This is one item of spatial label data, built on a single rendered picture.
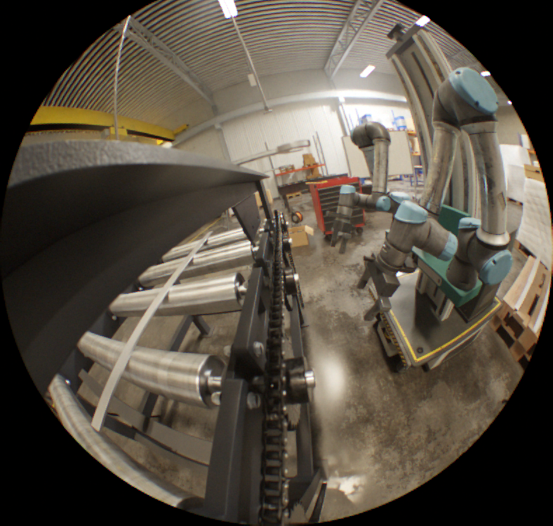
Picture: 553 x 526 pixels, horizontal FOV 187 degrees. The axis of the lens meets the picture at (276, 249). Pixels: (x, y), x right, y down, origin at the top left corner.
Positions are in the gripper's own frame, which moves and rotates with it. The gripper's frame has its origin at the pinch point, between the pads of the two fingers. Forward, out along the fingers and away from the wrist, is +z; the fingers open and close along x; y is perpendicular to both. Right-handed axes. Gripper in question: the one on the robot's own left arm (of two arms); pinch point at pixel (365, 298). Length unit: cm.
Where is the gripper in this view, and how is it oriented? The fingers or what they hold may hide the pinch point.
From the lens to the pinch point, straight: 56.6
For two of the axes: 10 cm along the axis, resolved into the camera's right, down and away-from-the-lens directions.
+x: -1.7, 5.5, -8.2
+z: -1.2, 8.1, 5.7
